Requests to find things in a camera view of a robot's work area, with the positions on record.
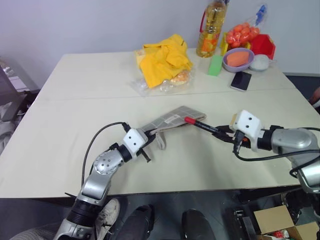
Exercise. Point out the clear round container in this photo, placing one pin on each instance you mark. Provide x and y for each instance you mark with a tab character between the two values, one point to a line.
260	63

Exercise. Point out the red marker with black barrel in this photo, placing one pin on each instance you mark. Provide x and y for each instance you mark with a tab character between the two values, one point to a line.
200	123

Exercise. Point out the purple bowl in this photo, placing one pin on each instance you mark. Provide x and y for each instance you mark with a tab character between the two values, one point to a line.
237	68

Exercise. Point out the clear plastic bag with bread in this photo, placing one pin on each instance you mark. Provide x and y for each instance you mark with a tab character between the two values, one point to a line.
175	80

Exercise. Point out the white sneaker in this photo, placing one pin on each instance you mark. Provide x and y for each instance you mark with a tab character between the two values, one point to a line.
108	215

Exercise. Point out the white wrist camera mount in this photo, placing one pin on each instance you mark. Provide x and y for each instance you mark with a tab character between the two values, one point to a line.
133	140
247	125

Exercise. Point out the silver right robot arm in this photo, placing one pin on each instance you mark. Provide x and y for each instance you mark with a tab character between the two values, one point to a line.
292	140

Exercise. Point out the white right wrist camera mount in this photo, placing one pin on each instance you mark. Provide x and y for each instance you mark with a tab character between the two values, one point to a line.
247	125

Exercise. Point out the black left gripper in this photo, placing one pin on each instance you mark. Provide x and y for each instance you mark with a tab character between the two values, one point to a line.
147	142

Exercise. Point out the yellow crumpled cloth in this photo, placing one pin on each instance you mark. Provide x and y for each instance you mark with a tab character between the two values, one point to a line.
162	62

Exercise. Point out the person at table edge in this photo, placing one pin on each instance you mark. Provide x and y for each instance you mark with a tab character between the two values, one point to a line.
316	97

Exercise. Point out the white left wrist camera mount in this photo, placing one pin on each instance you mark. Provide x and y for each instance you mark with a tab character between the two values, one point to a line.
133	140

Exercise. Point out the grey clutter pile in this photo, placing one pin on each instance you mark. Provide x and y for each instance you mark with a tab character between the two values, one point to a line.
10	100

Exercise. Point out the grey grid pouch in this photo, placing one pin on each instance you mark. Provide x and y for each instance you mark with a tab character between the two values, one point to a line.
172	118

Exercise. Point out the green sponge block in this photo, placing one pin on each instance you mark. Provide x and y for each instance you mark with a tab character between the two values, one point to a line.
215	65

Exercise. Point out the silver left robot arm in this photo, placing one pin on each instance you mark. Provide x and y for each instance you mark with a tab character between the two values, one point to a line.
100	175

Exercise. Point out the red plastic bin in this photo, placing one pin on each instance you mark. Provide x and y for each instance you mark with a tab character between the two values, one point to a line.
263	46

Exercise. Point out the orange sponge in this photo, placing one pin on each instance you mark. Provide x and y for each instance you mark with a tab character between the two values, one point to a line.
237	58

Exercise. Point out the cardboard box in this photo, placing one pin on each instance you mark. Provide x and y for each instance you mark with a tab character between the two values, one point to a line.
275	220

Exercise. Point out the bag of orange balls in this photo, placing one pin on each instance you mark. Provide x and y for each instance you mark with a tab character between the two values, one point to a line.
241	33

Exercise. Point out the black smartphone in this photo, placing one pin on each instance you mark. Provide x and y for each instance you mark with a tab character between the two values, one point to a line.
241	80

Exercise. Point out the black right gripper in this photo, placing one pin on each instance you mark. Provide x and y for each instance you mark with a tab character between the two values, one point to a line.
241	142

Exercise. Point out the cooking oil bottle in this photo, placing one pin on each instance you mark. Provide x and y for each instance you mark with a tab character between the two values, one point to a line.
211	32

